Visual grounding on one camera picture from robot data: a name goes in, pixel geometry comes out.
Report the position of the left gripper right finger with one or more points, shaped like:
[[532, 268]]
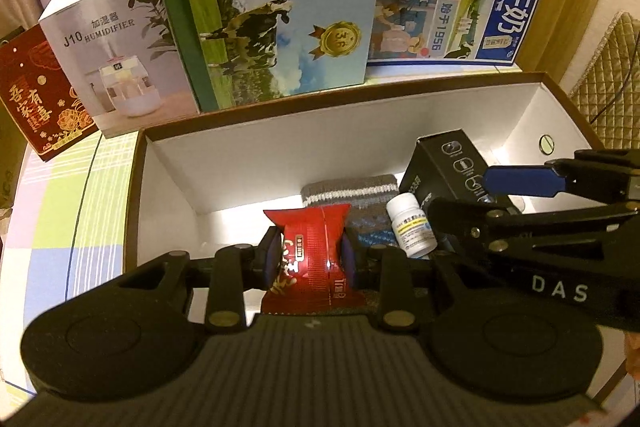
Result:
[[381, 273]]

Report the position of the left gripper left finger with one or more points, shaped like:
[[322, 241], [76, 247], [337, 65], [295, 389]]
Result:
[[236, 269]]

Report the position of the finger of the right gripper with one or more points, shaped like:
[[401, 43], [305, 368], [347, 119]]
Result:
[[598, 175], [452, 220]]

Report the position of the white medicine bottle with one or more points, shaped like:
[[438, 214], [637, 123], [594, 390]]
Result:
[[414, 234]]

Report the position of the black product box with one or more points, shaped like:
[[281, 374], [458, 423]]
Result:
[[448, 165]]

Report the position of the red snack packet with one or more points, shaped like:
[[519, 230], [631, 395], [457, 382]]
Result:
[[310, 279]]

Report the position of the striped knitted sock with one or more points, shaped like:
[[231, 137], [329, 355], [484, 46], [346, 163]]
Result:
[[367, 198]]

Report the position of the person right hand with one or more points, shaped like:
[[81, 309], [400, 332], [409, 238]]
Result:
[[632, 352]]

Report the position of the quilted brown chair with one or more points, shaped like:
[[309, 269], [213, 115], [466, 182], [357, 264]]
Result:
[[607, 94]]

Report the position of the brown cardboard storage box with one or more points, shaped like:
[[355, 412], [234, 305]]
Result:
[[203, 183]]

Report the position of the checkered tablecloth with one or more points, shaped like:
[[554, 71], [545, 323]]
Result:
[[65, 236]]

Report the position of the white humidifier box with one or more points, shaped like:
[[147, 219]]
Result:
[[122, 61]]

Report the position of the red gift box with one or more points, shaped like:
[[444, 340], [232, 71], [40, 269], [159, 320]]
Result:
[[39, 97]]

